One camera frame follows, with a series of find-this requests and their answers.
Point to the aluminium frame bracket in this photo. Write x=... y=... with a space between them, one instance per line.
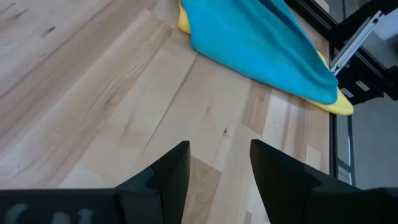
x=354 y=43

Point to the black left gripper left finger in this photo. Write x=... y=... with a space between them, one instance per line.
x=149 y=202

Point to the blue microfiber towel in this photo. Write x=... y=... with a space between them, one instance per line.
x=255 y=43

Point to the yellow microfiber towel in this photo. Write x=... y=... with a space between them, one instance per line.
x=340 y=105

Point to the black frame post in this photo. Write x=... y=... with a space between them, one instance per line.
x=357 y=15

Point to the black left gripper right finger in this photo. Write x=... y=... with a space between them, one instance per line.
x=304 y=202

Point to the black box with white labels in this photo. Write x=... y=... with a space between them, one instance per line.
x=370 y=84

